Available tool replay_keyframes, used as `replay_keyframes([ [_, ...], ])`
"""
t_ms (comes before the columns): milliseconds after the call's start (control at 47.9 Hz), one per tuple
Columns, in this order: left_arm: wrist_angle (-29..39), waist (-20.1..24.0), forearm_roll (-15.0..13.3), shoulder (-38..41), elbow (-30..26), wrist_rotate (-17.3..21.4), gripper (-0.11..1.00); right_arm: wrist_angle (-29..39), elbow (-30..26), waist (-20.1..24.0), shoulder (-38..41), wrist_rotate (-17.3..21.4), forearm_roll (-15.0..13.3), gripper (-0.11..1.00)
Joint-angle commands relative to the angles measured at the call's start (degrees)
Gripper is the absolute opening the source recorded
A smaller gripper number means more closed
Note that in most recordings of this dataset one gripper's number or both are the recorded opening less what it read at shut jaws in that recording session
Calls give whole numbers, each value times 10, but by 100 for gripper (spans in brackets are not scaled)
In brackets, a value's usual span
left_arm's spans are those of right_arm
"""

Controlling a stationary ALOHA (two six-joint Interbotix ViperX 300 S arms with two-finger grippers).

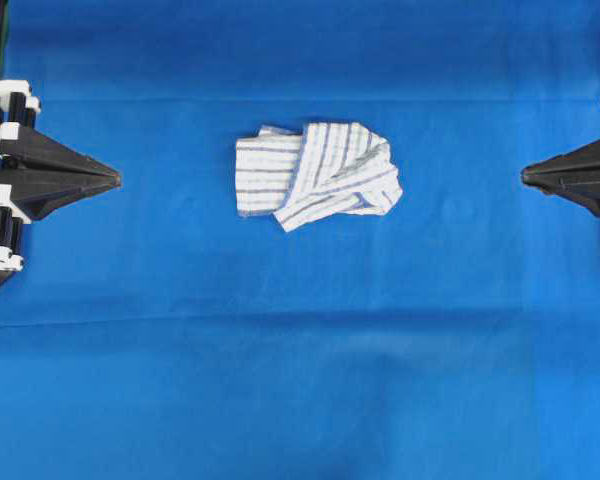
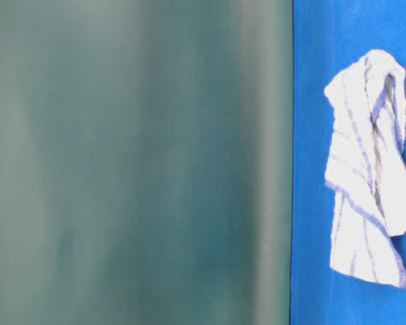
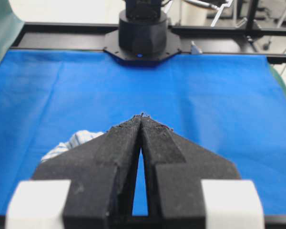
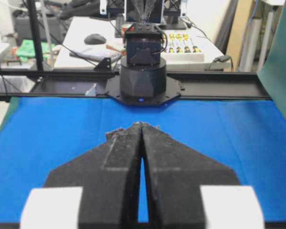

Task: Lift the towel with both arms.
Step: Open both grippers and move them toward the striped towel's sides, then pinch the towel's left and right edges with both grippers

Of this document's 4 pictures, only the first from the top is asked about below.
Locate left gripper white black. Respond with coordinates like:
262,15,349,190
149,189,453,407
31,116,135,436
0,80,121,271

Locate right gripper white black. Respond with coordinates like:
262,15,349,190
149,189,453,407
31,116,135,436
521,139,600,218

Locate white blue-striped towel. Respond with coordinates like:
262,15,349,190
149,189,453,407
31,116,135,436
235,122,403,232

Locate blue table cloth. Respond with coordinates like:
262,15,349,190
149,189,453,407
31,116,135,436
0,1,600,479

